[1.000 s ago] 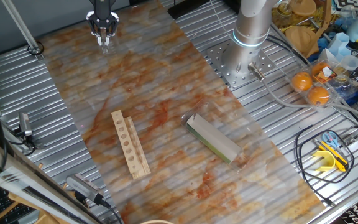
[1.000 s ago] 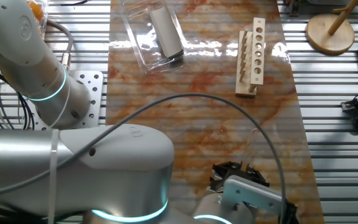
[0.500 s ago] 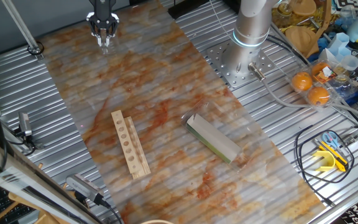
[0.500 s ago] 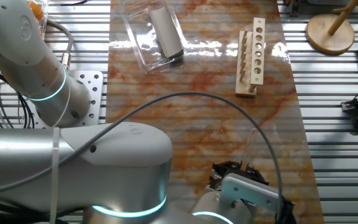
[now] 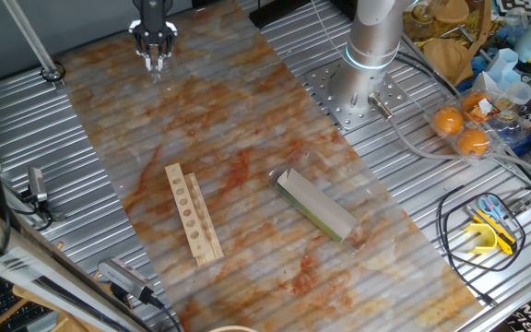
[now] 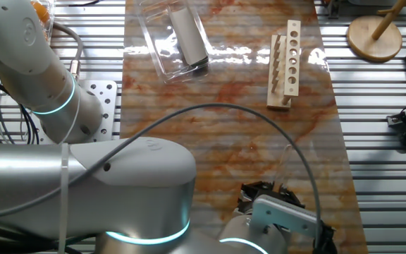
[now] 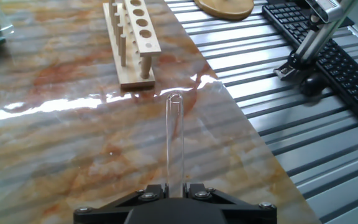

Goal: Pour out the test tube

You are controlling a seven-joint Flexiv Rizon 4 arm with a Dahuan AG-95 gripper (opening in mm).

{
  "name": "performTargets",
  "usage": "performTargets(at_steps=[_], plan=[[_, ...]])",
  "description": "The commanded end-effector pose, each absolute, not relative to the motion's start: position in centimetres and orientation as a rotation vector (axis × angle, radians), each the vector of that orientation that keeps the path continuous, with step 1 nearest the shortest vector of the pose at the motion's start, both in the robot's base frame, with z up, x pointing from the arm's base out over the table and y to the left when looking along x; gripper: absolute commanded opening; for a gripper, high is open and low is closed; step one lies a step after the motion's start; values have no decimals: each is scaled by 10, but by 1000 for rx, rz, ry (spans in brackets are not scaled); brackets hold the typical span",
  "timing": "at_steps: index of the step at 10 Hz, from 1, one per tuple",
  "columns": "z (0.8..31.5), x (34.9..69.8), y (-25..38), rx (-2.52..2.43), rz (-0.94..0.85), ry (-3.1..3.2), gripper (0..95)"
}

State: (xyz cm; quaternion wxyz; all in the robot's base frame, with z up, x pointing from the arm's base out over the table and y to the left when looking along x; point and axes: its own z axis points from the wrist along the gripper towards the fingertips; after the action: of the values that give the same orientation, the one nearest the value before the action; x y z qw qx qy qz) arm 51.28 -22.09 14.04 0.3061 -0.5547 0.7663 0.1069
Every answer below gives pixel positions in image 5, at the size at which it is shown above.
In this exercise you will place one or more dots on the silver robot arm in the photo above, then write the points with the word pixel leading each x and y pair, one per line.
pixel 367 41

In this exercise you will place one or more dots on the yellow utility knife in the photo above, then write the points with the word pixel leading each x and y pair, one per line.
pixel 496 233

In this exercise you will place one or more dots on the clear glass beaker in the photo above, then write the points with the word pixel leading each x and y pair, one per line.
pixel 171 60

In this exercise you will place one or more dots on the yellow curved plastic piece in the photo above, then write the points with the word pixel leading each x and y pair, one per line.
pixel 473 227

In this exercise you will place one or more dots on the grey rectangular block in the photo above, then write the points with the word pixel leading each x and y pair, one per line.
pixel 316 203

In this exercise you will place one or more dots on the beige round rim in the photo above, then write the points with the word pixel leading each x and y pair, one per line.
pixel 233 328

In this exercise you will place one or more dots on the silver metal tool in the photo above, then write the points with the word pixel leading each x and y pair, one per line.
pixel 466 34

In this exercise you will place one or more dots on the clear measuring cup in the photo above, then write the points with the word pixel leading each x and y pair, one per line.
pixel 519 94

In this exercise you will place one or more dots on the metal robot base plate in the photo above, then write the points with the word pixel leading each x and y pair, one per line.
pixel 325 87

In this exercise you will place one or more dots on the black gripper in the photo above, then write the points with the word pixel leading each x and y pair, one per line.
pixel 153 23

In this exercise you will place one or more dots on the orange marble pattern mat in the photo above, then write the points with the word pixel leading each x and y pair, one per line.
pixel 201 115

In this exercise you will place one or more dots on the metal pole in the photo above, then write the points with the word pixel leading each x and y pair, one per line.
pixel 32 39

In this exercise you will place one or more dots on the orange fruit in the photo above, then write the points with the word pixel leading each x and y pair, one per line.
pixel 473 142
pixel 449 121
pixel 470 102

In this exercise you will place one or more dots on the grey depth camera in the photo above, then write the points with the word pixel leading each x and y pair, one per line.
pixel 122 276
pixel 37 184

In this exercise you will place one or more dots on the wooden plate stand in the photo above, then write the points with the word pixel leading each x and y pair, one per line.
pixel 445 57

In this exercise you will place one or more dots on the glass jar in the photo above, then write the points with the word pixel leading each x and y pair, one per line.
pixel 420 18

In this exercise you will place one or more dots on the light blue hexagonal cup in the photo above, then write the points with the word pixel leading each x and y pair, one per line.
pixel 505 62

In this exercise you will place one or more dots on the wooden test tube rack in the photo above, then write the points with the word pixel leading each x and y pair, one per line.
pixel 196 251

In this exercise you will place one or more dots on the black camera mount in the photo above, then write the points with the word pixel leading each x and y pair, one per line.
pixel 39 209

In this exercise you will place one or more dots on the black white marker board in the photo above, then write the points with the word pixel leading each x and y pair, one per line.
pixel 523 4

